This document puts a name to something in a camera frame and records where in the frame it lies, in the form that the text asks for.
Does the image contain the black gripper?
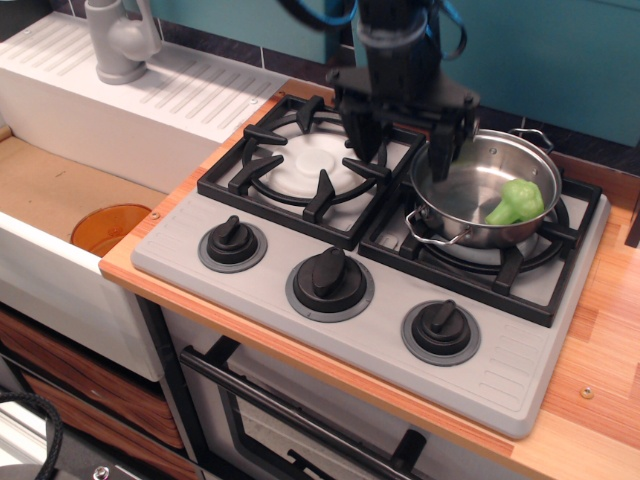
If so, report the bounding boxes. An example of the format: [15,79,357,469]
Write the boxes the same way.
[327,42,479,182]

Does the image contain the black right stove knob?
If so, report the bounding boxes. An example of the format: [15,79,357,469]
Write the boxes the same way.
[401,300,481,367]

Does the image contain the black cable bottom left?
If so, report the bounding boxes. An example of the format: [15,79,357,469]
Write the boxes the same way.
[0,392,65,480]

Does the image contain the black stove knob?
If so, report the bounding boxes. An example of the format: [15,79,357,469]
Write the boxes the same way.
[198,215,268,274]
[285,247,375,323]
[401,300,481,367]

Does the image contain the grey toy faucet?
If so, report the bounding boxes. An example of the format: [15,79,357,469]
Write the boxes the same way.
[85,0,162,85]

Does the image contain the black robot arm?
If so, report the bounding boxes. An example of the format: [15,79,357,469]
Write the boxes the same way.
[328,1,479,182]

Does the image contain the black middle stove knob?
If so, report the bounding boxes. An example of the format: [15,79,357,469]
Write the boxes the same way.
[285,247,375,323]

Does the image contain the black left stove knob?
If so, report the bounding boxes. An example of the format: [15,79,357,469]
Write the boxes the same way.
[198,215,268,274]

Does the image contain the orange plastic bowl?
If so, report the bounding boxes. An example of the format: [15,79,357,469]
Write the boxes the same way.
[70,203,151,257]

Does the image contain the steel pot with handles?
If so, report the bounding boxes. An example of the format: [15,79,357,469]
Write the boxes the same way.
[405,129,562,249]

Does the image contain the wooden drawer fronts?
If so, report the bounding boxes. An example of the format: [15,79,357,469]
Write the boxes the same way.
[1,305,198,479]

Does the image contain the black oven door handle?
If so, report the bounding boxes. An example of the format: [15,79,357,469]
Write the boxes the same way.
[179,337,427,479]

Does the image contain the black braided cable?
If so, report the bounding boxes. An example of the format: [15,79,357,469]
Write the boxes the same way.
[274,0,469,61]

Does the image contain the grey toy stove top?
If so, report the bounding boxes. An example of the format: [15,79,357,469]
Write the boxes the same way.
[130,93,612,441]

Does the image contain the white toy sink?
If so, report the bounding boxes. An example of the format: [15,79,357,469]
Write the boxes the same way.
[1,13,285,381]

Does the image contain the green toy broccoli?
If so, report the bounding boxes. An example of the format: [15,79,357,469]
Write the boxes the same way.
[485,179,545,225]

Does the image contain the black left burner grate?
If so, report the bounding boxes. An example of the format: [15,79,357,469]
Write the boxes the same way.
[197,95,425,250]

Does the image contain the toy oven door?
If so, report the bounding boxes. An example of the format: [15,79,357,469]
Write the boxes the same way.
[163,310,518,479]

